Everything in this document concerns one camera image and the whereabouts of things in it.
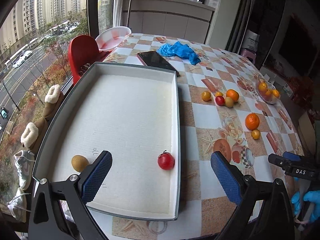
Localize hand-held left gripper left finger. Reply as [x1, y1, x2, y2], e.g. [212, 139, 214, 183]
[28, 150, 113, 240]

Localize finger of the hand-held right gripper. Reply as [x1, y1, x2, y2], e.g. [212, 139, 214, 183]
[268, 154, 320, 168]
[283, 151, 301, 162]

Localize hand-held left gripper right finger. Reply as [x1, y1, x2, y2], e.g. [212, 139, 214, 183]
[210, 151, 295, 240]

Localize brown round fruit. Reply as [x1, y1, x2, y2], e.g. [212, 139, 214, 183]
[71, 155, 89, 173]

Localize orange mandarin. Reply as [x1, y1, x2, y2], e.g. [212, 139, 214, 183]
[245, 113, 260, 131]
[226, 89, 240, 101]

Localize clear glass bowl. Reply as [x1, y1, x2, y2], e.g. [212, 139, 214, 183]
[255, 79, 281, 105]

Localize red cherry tomato with stem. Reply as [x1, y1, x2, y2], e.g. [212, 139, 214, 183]
[157, 150, 175, 170]

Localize white tray with dark rim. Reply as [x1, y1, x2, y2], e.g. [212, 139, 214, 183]
[32, 62, 181, 222]

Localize person's right hand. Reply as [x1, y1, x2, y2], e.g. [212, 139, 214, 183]
[291, 190, 320, 224]

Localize printed checkered tablecloth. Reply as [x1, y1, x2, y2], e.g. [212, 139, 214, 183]
[102, 32, 305, 240]

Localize beige upholstered seat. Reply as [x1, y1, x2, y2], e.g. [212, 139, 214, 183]
[299, 110, 320, 153]

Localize stack of red gift boxes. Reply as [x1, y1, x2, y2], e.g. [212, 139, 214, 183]
[285, 76, 317, 108]

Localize white and pink sneaker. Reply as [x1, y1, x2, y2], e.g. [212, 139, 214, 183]
[13, 150, 35, 190]
[7, 189, 32, 223]

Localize tan fleece-lined boot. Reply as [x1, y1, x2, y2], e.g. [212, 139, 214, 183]
[42, 84, 64, 119]
[20, 117, 49, 153]

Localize small white step stool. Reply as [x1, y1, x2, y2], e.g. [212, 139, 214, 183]
[262, 71, 277, 84]

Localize black television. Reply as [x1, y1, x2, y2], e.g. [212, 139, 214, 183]
[278, 17, 320, 77]

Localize pink plastic stool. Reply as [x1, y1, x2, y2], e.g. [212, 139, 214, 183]
[240, 49, 258, 64]

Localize white shopping bag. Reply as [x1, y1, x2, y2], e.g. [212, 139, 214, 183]
[243, 29, 260, 53]

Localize red plastic chair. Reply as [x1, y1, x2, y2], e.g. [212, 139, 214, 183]
[68, 35, 113, 85]

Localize black smartphone in red case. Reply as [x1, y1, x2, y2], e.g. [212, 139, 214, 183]
[137, 51, 180, 77]

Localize blue cloth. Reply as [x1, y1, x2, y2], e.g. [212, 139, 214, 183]
[157, 41, 202, 65]

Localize white plastic basin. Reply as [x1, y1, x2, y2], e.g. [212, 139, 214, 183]
[95, 26, 132, 50]

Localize row of parked cars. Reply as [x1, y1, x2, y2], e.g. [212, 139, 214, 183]
[4, 20, 83, 70]

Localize white cabinet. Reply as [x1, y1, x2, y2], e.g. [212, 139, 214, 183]
[124, 0, 216, 44]

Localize metal pole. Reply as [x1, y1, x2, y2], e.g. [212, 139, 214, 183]
[126, 0, 135, 28]

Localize row of apartment buildings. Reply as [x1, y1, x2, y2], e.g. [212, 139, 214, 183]
[0, 0, 87, 63]

